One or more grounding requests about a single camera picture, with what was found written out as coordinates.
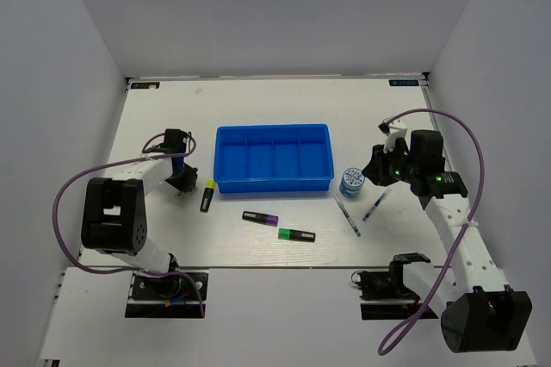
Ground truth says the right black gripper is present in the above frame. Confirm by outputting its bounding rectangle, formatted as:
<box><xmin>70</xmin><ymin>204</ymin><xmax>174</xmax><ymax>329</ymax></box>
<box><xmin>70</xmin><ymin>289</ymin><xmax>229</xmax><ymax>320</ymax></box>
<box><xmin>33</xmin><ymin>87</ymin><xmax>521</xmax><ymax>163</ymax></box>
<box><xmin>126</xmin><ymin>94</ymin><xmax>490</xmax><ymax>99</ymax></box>
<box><xmin>362</xmin><ymin>140</ymin><xmax>419</xmax><ymax>186</ymax></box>

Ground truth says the yellow cap black highlighter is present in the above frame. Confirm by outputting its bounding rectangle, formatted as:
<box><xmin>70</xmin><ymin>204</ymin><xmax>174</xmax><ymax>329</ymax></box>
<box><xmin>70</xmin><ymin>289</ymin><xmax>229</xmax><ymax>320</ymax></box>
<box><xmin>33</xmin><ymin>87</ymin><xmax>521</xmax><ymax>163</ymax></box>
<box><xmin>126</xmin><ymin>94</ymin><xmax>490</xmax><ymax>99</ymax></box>
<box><xmin>200</xmin><ymin>178</ymin><xmax>216</xmax><ymax>213</ymax></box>

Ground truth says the round blue white tape tin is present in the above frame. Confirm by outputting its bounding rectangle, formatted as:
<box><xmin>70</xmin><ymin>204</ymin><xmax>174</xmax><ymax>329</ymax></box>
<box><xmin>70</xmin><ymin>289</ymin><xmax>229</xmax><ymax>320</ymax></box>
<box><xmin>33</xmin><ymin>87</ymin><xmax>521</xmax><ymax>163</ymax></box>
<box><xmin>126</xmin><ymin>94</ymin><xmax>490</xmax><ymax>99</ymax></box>
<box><xmin>339</xmin><ymin>168</ymin><xmax>365</xmax><ymax>198</ymax></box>

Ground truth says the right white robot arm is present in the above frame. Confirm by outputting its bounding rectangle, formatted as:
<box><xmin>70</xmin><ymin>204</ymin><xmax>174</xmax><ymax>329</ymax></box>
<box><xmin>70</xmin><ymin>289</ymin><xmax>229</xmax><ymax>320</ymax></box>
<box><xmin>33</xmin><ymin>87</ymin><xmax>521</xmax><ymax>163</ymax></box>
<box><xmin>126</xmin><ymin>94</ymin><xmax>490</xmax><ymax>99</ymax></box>
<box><xmin>360</xmin><ymin>124</ymin><xmax>532</xmax><ymax>353</ymax></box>

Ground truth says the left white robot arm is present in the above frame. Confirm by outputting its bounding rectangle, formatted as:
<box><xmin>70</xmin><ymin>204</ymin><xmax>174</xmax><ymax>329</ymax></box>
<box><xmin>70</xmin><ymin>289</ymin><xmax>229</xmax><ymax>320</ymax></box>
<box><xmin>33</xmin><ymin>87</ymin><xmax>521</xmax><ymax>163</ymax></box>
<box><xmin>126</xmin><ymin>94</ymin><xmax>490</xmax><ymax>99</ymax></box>
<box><xmin>81</xmin><ymin>128</ymin><xmax>197</xmax><ymax>297</ymax></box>

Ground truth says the blue ink pen refill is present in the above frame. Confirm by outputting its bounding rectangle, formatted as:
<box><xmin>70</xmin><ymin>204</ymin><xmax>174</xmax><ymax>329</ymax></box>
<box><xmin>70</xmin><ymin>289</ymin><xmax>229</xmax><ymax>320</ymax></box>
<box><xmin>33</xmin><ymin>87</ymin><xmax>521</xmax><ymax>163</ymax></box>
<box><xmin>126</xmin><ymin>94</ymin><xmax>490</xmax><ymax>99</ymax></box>
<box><xmin>362</xmin><ymin>187</ymin><xmax>392</xmax><ymax>221</ymax></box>

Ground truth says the blue divided plastic tray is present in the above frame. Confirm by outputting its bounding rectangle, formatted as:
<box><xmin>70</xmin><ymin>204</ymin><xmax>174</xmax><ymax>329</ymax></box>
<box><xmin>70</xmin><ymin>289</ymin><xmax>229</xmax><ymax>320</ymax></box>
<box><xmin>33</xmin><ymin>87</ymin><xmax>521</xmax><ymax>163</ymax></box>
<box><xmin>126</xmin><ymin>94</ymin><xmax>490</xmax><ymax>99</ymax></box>
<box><xmin>214</xmin><ymin>124</ymin><xmax>334</xmax><ymax>194</ymax></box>

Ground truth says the green ink pen refill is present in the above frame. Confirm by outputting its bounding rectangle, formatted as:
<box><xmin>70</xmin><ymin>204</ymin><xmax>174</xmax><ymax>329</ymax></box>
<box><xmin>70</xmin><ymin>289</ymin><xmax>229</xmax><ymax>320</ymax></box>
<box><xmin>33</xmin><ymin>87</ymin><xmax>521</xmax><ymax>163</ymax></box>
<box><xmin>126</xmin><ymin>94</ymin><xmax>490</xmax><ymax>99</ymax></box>
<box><xmin>333</xmin><ymin>195</ymin><xmax>362</xmax><ymax>238</ymax></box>

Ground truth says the right table corner label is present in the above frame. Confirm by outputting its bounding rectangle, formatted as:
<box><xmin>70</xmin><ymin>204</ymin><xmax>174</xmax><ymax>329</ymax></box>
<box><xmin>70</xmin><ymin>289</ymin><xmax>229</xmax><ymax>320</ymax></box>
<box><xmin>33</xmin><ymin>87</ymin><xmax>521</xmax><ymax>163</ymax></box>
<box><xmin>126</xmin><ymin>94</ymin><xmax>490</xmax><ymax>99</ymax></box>
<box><xmin>388</xmin><ymin>78</ymin><xmax>419</xmax><ymax>87</ymax></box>

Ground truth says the table corner label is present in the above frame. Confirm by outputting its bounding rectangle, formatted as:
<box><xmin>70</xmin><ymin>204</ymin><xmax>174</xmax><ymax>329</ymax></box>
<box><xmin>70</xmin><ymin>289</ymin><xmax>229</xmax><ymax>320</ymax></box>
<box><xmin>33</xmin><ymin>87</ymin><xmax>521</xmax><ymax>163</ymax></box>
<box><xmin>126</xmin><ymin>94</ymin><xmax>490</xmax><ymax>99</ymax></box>
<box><xmin>388</xmin><ymin>78</ymin><xmax>419</xmax><ymax>87</ymax></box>
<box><xmin>130</xmin><ymin>82</ymin><xmax>160</xmax><ymax>90</ymax></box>

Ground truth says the purple cap black highlighter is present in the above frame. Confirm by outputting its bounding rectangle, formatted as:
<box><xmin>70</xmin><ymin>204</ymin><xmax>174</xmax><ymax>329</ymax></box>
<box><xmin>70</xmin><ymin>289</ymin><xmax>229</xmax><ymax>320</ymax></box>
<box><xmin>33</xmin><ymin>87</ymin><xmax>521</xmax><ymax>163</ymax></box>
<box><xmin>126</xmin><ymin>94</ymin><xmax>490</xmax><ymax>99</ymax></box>
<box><xmin>242</xmin><ymin>211</ymin><xmax>279</xmax><ymax>227</ymax></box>

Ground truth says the left table corner label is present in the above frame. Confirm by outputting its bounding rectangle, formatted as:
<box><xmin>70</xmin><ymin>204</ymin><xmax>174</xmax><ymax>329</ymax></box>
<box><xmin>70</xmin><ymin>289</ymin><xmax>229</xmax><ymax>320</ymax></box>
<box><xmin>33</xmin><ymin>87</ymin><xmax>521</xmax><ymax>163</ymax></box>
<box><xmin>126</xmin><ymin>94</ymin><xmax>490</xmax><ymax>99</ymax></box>
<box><xmin>130</xmin><ymin>82</ymin><xmax>160</xmax><ymax>90</ymax></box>

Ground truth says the green cap black highlighter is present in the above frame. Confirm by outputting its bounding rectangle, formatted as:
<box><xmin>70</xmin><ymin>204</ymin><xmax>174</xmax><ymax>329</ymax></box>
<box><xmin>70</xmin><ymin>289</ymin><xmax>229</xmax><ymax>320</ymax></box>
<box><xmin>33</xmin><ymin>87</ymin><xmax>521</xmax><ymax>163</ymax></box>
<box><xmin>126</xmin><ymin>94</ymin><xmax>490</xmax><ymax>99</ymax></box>
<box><xmin>278</xmin><ymin>227</ymin><xmax>316</xmax><ymax>243</ymax></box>

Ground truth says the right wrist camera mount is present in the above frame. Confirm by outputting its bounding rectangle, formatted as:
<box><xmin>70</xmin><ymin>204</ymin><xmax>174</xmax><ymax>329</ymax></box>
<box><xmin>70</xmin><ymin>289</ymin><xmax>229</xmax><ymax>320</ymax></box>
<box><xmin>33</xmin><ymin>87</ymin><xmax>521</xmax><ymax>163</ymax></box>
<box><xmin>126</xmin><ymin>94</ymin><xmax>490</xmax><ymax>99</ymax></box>
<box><xmin>378</xmin><ymin>119</ymin><xmax>408</xmax><ymax>153</ymax></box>

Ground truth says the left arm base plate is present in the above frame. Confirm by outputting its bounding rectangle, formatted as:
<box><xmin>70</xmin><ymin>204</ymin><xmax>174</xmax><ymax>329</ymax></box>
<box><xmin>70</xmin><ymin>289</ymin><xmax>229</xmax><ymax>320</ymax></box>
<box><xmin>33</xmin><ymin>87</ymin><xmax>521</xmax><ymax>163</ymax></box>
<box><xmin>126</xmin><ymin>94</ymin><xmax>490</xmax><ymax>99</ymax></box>
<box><xmin>125</xmin><ymin>271</ymin><xmax>209</xmax><ymax>320</ymax></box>

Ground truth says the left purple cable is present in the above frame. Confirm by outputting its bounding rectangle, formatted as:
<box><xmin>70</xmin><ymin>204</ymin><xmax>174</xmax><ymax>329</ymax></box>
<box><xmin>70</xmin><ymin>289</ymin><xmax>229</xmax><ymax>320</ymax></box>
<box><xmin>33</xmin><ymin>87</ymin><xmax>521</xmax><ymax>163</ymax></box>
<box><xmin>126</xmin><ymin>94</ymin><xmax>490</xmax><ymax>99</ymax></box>
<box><xmin>52</xmin><ymin>134</ymin><xmax>206</xmax><ymax>319</ymax></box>

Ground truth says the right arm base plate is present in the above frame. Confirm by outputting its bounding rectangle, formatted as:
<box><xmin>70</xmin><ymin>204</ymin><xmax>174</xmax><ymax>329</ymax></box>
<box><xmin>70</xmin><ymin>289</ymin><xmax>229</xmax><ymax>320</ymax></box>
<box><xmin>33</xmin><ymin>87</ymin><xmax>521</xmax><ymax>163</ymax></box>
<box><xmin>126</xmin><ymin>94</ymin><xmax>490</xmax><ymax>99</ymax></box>
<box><xmin>350</xmin><ymin>271</ymin><xmax>422</xmax><ymax>320</ymax></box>

